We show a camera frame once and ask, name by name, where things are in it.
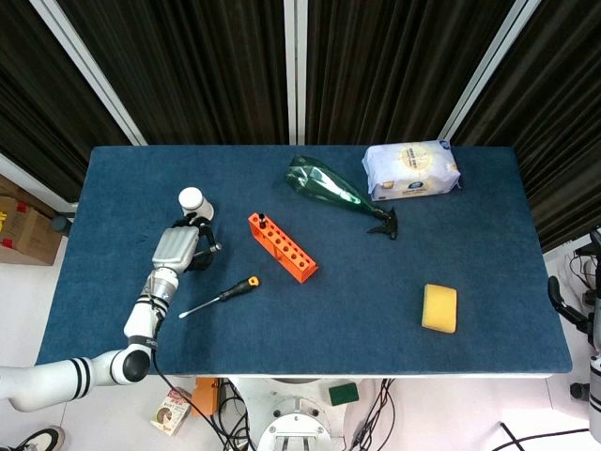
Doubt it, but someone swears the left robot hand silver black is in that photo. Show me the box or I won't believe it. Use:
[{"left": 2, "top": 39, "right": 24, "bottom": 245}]
[{"left": 152, "top": 211, "right": 222, "bottom": 273}]

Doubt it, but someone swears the black orange flathead screwdriver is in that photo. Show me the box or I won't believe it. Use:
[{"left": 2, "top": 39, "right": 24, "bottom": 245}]
[{"left": 177, "top": 275, "right": 262, "bottom": 320}]

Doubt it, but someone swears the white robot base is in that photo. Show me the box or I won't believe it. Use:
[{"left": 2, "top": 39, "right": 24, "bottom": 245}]
[{"left": 232, "top": 375, "right": 348, "bottom": 451}]

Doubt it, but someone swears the orange test tube rack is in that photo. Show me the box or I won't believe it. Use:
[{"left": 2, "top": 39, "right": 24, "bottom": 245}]
[{"left": 247, "top": 211, "right": 320, "bottom": 285}]

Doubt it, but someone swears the white round bottle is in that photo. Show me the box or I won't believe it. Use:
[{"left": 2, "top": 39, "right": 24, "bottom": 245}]
[{"left": 177, "top": 186, "right": 215, "bottom": 222}]

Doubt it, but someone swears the brown cardboard box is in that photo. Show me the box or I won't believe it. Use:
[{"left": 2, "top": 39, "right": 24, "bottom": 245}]
[{"left": 0, "top": 173, "right": 65, "bottom": 268}]

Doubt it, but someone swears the small orange box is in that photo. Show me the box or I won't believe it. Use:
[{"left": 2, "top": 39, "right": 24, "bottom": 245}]
[{"left": 191, "top": 377, "right": 222, "bottom": 418}]

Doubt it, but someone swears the green spray bottle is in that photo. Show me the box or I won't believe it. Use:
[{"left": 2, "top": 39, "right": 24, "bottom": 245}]
[{"left": 284, "top": 154, "right": 400, "bottom": 241}]

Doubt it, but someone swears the printed snack box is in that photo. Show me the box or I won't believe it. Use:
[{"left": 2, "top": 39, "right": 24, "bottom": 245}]
[{"left": 149, "top": 387, "right": 193, "bottom": 437}]

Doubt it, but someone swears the dark curtain panel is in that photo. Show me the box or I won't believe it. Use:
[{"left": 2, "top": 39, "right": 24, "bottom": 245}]
[
  {"left": 0, "top": 0, "right": 135, "bottom": 203},
  {"left": 55, "top": 0, "right": 290, "bottom": 146},
  {"left": 304, "top": 0, "right": 517, "bottom": 146},
  {"left": 453, "top": 0, "right": 601, "bottom": 255}
]

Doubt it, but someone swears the blue table cloth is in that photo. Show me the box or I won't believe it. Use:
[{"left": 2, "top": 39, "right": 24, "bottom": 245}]
[{"left": 36, "top": 144, "right": 573, "bottom": 380}]

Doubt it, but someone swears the green sponge block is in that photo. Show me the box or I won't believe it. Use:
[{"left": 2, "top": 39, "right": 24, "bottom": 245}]
[{"left": 328, "top": 382, "right": 361, "bottom": 408}]

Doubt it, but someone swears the black white shoe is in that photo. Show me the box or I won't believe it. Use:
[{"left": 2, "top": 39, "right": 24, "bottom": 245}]
[{"left": 21, "top": 426, "right": 67, "bottom": 451}]

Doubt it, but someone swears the white tissue pack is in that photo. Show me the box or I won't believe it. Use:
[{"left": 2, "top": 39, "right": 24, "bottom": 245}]
[{"left": 361, "top": 138, "right": 464, "bottom": 203}]

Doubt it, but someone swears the yellow sponge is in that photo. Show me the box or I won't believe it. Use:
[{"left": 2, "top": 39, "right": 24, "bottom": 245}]
[{"left": 420, "top": 283, "right": 458, "bottom": 334}]

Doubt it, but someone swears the black equipment stand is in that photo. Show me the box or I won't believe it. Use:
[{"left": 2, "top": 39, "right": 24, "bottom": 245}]
[{"left": 573, "top": 228, "right": 601, "bottom": 306}]

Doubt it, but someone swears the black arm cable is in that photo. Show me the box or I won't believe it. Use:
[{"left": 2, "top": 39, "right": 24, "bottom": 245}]
[{"left": 143, "top": 281, "right": 236, "bottom": 451}]

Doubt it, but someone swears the white frame base bar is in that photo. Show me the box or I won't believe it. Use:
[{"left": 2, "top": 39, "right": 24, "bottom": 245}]
[{"left": 0, "top": 152, "right": 79, "bottom": 212}]

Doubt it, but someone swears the white frame post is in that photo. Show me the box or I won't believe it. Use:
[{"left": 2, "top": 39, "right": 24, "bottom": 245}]
[
  {"left": 28, "top": 0, "right": 149, "bottom": 146},
  {"left": 283, "top": 0, "right": 309, "bottom": 146},
  {"left": 442, "top": 0, "right": 544, "bottom": 140}
]

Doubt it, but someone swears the black floor cable bundle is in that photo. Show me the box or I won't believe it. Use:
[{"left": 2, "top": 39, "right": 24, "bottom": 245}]
[{"left": 345, "top": 378, "right": 400, "bottom": 451}]

